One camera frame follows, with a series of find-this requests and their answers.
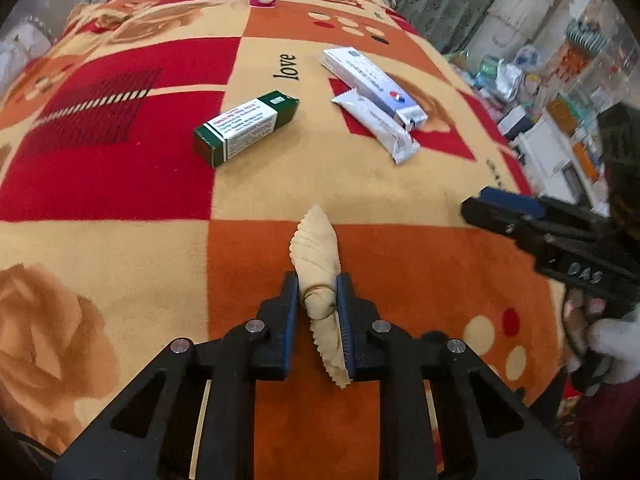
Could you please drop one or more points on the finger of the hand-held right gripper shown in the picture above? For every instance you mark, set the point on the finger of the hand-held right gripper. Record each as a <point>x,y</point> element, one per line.
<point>510,201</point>
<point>487,215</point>

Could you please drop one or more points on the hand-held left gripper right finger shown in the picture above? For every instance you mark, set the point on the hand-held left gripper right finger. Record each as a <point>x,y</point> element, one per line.
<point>345,325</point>

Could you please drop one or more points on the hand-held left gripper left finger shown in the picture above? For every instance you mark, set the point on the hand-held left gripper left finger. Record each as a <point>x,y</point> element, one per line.
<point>290,320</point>

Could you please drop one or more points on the beige cloth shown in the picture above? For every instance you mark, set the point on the beige cloth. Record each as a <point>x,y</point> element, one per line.
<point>315,245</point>

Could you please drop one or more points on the person's right forearm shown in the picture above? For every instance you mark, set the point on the person's right forearm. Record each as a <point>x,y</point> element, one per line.
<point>620,350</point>

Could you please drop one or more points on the person's right hand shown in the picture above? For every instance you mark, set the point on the person's right hand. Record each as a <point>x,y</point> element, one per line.
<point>577,322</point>

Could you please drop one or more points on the white cabinet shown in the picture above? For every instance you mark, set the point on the white cabinet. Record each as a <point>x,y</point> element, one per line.
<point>555,160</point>

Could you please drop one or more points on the small white box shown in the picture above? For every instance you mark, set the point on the small white box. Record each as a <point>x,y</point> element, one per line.
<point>512,122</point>

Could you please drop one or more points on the silver foil bag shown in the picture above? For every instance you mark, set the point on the silver foil bag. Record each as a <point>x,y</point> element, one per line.
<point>509,82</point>

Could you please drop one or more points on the white tube packet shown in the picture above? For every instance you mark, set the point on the white tube packet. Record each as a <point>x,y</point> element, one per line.
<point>380,125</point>

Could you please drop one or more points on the white blue plastic bag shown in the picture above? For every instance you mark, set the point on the white blue plastic bag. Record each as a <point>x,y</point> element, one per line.
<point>529,56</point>

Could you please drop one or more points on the orange red printed blanket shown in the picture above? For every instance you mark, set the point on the orange red printed blanket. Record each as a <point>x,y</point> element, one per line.
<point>150,240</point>

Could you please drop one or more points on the white blue carton box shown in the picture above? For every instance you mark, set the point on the white blue carton box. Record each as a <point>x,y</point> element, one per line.
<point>372,82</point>

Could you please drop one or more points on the green striped tote bag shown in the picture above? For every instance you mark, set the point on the green striped tote bag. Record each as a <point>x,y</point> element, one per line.
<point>586,37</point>

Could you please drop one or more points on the white column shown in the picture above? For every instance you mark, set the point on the white column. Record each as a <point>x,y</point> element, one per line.
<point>525,5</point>

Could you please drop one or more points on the green white carton box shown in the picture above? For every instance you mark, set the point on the green white carton box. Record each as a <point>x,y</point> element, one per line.
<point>245,127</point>

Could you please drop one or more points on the grey sofa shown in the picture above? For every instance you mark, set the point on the grey sofa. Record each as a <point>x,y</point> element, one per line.
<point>30,25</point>

